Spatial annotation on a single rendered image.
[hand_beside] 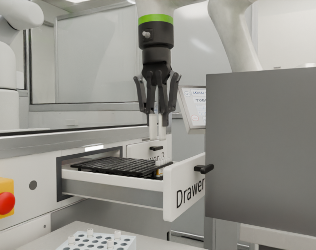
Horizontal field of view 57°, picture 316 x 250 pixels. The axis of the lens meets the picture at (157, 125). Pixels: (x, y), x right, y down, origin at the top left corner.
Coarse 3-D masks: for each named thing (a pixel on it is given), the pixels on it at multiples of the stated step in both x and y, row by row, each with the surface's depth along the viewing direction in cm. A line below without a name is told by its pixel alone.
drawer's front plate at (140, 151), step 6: (132, 144) 102; (138, 144) 103; (144, 144) 107; (150, 144) 111; (156, 144) 116; (162, 144) 121; (132, 150) 100; (138, 150) 103; (144, 150) 107; (150, 150) 111; (162, 150) 121; (132, 156) 100; (138, 156) 103; (144, 156) 107; (150, 156) 111; (156, 156) 116; (162, 156) 121
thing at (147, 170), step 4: (164, 164) 78; (168, 164) 80; (148, 168) 72; (152, 168) 72; (156, 168) 73; (160, 168) 75; (136, 172) 68; (140, 172) 69; (144, 172) 68; (148, 172) 70
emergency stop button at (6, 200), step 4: (4, 192) 52; (8, 192) 52; (0, 196) 51; (4, 196) 51; (8, 196) 52; (12, 196) 53; (0, 200) 51; (4, 200) 51; (8, 200) 52; (12, 200) 53; (0, 204) 51; (4, 204) 51; (8, 204) 52; (12, 204) 53; (0, 208) 51; (4, 208) 51; (8, 208) 52; (12, 208) 53; (0, 212) 51; (4, 212) 51; (8, 212) 52
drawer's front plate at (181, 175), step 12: (204, 156) 77; (168, 168) 58; (180, 168) 62; (192, 168) 69; (168, 180) 58; (180, 180) 62; (192, 180) 69; (204, 180) 77; (168, 192) 58; (180, 192) 62; (204, 192) 77; (168, 204) 58; (192, 204) 69; (168, 216) 58
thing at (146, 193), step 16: (64, 176) 73; (80, 176) 71; (96, 176) 68; (112, 176) 66; (64, 192) 73; (80, 192) 70; (96, 192) 68; (112, 192) 66; (128, 192) 64; (144, 192) 62; (160, 192) 60; (160, 208) 61
